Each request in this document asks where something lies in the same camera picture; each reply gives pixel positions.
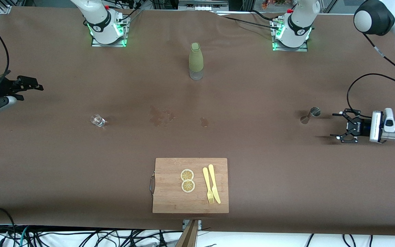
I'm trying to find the wooden beam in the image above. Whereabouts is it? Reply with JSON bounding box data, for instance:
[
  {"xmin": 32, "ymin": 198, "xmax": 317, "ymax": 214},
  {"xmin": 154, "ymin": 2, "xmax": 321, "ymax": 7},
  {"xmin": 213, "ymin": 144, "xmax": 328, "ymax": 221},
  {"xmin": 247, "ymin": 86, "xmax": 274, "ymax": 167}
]
[{"xmin": 176, "ymin": 220, "xmax": 199, "ymax": 247}]

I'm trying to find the yellow plastic knife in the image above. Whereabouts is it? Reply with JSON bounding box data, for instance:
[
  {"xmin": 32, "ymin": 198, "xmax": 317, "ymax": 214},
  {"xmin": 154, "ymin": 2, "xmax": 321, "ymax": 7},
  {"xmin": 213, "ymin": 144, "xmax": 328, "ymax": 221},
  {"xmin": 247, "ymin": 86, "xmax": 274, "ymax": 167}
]
[{"xmin": 208, "ymin": 164, "xmax": 221, "ymax": 204}]

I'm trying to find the white power strip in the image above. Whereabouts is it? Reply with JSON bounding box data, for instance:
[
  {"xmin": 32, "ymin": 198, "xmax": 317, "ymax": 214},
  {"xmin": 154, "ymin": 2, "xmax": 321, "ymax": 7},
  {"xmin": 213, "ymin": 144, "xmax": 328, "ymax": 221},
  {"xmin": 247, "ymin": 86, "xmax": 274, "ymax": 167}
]
[{"xmin": 179, "ymin": 0, "xmax": 229, "ymax": 11}]

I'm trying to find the metal bracket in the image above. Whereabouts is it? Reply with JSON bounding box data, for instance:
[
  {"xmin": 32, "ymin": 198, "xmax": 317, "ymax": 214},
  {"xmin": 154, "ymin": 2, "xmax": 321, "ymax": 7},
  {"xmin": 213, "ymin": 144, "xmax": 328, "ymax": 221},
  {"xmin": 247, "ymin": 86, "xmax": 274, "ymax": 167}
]
[{"xmin": 183, "ymin": 220, "xmax": 202, "ymax": 231}]

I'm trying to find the olive green drink bottle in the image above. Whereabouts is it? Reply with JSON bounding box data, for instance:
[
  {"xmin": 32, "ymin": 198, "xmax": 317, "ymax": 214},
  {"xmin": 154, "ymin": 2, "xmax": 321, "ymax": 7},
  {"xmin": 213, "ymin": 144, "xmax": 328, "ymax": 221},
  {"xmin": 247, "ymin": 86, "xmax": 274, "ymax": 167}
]
[{"xmin": 189, "ymin": 42, "xmax": 204, "ymax": 81}]

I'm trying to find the yellow plastic fork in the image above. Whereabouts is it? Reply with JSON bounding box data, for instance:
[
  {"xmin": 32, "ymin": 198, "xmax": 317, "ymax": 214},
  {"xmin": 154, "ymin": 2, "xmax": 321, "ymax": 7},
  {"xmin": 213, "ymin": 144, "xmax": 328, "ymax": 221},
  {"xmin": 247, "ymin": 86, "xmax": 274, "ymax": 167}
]
[{"xmin": 202, "ymin": 167, "xmax": 215, "ymax": 204}]

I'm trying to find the brown table cover sheet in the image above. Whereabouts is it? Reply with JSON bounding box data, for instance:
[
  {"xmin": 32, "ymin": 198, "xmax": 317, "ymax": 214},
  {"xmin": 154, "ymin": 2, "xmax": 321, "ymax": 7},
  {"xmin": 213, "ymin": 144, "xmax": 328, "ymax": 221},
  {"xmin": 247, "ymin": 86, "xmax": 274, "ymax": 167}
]
[{"xmin": 0, "ymin": 6, "xmax": 395, "ymax": 237}]

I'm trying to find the wooden cutting board with handle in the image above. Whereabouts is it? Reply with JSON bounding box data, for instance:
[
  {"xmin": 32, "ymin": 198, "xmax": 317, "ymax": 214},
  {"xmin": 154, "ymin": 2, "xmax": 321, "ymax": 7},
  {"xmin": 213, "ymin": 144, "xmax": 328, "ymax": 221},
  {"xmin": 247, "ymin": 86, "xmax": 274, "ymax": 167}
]
[{"xmin": 149, "ymin": 157, "xmax": 229, "ymax": 214}]

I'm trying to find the black cable on table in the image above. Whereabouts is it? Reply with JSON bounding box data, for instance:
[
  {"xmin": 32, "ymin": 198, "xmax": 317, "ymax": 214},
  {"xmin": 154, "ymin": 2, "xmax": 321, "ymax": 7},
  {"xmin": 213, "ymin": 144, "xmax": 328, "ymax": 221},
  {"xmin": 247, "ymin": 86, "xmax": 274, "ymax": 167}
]
[{"xmin": 210, "ymin": 10, "xmax": 280, "ymax": 31}]

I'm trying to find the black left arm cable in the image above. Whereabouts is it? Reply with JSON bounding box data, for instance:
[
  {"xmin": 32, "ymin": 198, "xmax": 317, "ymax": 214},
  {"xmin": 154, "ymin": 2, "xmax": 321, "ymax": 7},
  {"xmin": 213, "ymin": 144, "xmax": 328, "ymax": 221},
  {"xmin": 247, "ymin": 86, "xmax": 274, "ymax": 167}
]
[{"xmin": 347, "ymin": 0, "xmax": 395, "ymax": 119}]

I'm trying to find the metal jigger measuring cup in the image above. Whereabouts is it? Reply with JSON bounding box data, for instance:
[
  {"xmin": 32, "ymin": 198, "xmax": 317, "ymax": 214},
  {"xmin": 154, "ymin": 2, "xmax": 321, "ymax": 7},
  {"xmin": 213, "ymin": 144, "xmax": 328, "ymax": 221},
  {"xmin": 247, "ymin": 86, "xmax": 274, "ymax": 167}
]
[{"xmin": 300, "ymin": 107, "xmax": 321, "ymax": 125}]

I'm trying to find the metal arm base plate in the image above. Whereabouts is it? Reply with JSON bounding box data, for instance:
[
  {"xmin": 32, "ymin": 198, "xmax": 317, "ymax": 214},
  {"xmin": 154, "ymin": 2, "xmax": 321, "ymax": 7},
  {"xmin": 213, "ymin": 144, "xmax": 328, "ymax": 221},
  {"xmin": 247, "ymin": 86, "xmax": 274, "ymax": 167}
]
[
  {"xmin": 272, "ymin": 41, "xmax": 308, "ymax": 52},
  {"xmin": 91, "ymin": 36, "xmax": 128, "ymax": 48}
]

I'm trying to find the teal floor cable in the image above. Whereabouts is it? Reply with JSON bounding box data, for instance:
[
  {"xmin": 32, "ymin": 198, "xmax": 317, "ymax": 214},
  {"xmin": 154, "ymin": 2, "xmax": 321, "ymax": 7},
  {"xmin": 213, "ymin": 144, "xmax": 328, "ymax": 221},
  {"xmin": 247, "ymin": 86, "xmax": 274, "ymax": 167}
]
[{"xmin": 19, "ymin": 226, "xmax": 30, "ymax": 247}]

